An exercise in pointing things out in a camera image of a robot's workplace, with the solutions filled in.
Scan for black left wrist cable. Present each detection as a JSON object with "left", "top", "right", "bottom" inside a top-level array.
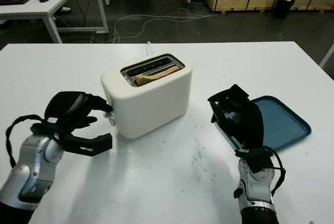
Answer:
[{"left": 5, "top": 114, "right": 46, "bottom": 169}]

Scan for white slanted table leg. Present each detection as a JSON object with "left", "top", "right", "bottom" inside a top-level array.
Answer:
[{"left": 318, "top": 43, "right": 334, "bottom": 68}]

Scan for brown bread slice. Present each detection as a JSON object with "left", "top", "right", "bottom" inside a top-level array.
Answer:
[{"left": 135, "top": 64, "right": 181, "bottom": 87}]

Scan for blue plastic tray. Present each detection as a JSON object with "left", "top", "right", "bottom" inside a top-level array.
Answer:
[{"left": 212, "top": 95, "right": 312, "bottom": 152}]

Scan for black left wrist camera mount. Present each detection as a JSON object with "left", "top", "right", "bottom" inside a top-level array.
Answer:
[{"left": 30, "top": 123, "right": 113, "bottom": 157}]

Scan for black trash bin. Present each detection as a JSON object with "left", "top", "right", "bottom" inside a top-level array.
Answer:
[{"left": 273, "top": 0, "right": 295, "bottom": 20}]

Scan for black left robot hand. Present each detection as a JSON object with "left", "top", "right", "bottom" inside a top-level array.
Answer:
[{"left": 44, "top": 91, "right": 113, "bottom": 138}]

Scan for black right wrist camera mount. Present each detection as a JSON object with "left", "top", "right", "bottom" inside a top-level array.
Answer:
[{"left": 234, "top": 147, "right": 276, "bottom": 174}]

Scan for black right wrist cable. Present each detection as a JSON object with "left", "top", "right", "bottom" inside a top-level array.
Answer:
[{"left": 271, "top": 150, "right": 287, "bottom": 196}]

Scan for white floor cables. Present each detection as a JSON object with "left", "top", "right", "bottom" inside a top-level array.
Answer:
[{"left": 109, "top": 6, "right": 217, "bottom": 44}]

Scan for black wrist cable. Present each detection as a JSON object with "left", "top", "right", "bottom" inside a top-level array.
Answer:
[
  {"left": 5, "top": 114, "right": 46, "bottom": 169},
  {"left": 271, "top": 150, "right": 287, "bottom": 196}
]

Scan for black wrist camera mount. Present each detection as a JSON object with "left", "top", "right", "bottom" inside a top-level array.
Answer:
[
  {"left": 30, "top": 123, "right": 113, "bottom": 157},
  {"left": 234, "top": 147, "right": 276, "bottom": 174}
]

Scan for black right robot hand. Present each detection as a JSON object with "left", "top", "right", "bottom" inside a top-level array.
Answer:
[{"left": 207, "top": 84, "right": 265, "bottom": 151}]

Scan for cream white two-slot toaster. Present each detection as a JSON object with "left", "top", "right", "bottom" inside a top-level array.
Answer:
[{"left": 101, "top": 53, "right": 193, "bottom": 139}]

